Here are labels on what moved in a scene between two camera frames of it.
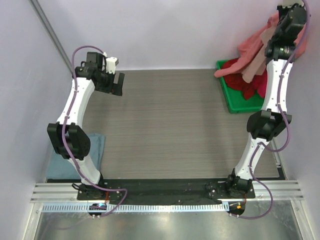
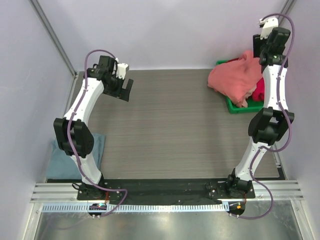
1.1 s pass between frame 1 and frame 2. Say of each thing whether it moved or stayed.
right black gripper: moved
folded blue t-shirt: stayed
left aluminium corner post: stayed
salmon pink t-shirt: moved
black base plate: stayed
